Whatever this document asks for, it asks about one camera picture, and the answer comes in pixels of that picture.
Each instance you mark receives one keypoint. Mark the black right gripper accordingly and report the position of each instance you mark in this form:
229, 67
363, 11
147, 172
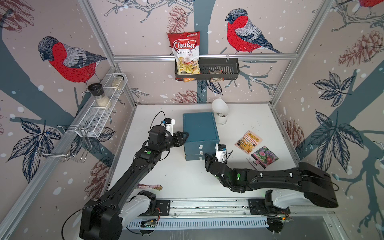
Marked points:
210, 162

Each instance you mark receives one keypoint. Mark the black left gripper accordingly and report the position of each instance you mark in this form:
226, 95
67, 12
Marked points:
178, 137

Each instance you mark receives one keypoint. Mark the pink seed bag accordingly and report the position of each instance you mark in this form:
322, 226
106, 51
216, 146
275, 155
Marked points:
262, 158

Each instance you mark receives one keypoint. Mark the yellow striped seed bag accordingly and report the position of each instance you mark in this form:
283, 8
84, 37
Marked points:
248, 142

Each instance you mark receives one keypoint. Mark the teal drawer cabinet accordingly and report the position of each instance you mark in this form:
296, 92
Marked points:
203, 135

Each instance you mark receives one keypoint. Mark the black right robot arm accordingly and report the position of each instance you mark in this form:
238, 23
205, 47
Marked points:
315, 184

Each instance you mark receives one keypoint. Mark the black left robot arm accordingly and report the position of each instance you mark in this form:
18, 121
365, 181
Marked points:
100, 219

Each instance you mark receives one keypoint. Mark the small jar on shelf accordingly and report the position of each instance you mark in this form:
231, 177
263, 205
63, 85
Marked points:
118, 83

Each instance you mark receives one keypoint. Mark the black-lidded spice jar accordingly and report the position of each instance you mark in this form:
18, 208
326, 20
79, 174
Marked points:
102, 100

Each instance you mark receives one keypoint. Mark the red Chuba cassava chips bag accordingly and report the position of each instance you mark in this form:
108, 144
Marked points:
186, 49

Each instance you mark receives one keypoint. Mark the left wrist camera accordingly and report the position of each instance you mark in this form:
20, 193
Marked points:
169, 125

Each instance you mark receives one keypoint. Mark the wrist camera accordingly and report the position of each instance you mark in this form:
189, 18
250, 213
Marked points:
221, 153
169, 125

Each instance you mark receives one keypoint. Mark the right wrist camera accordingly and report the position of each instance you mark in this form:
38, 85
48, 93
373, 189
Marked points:
221, 153

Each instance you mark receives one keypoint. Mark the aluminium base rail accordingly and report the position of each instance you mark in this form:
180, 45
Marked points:
228, 208

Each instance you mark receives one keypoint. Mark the white wire wall shelf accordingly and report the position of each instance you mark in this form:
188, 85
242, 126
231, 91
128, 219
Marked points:
96, 118

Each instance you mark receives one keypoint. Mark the black wall basket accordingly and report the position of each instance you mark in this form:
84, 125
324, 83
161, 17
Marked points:
228, 69

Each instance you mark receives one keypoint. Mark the chrome wire rack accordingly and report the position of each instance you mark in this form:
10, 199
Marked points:
65, 143

